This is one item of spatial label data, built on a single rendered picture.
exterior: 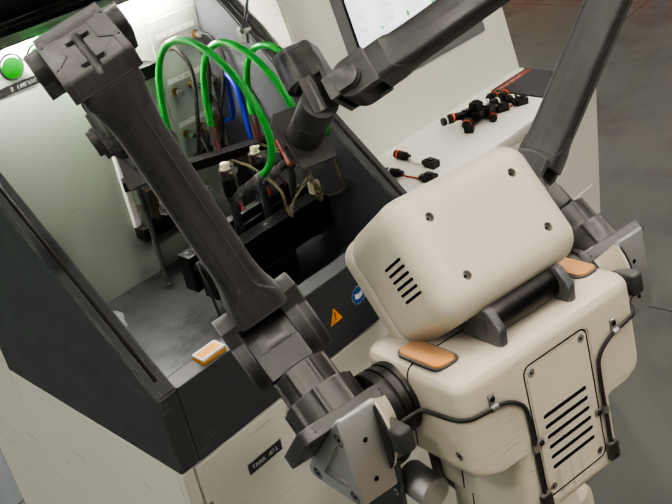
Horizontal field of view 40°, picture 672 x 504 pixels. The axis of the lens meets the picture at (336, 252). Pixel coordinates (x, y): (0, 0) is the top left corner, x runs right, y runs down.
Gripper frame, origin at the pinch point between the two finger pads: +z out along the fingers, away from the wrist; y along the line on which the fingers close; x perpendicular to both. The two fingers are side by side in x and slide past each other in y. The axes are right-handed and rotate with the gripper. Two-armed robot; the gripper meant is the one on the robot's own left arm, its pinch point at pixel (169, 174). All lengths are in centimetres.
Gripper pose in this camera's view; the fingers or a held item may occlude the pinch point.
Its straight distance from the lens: 159.8
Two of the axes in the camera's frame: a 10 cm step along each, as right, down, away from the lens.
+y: -9.1, 4.0, 0.8
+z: 1.6, 1.8, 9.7
